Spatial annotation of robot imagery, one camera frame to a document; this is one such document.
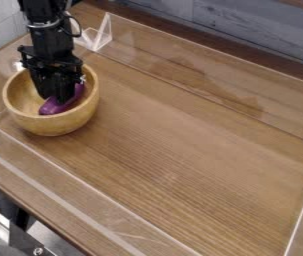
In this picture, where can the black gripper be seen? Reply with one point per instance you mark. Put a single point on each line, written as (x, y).
(48, 57)

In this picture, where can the clear acrylic corner bracket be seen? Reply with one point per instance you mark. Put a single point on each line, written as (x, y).
(94, 39)

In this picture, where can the brown wooden bowl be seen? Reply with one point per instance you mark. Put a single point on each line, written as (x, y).
(23, 103)

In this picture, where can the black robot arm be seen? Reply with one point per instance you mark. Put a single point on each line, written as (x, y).
(40, 11)

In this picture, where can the clear acrylic tray wall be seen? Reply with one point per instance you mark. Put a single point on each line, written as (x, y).
(187, 166)

